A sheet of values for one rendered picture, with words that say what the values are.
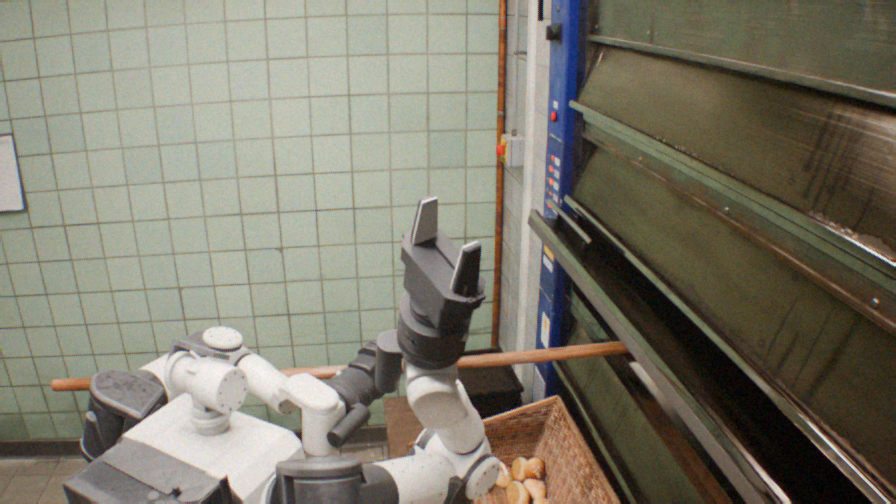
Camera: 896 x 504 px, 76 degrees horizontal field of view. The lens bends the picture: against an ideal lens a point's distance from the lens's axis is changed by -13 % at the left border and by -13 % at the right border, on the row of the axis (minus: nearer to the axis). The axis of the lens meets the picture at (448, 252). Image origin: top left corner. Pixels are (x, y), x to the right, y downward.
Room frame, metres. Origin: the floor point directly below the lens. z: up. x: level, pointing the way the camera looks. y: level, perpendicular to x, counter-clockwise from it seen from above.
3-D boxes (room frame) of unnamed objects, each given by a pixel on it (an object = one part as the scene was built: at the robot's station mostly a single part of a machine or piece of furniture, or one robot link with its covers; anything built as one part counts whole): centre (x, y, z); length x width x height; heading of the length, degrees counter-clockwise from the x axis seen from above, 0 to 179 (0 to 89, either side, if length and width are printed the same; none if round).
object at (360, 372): (1.09, 0.17, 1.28); 0.12 x 0.10 x 0.13; 155
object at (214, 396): (0.76, 0.34, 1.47); 0.10 x 0.07 x 0.09; 65
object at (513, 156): (2.32, -0.23, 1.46); 0.10 x 0.07 x 0.10; 9
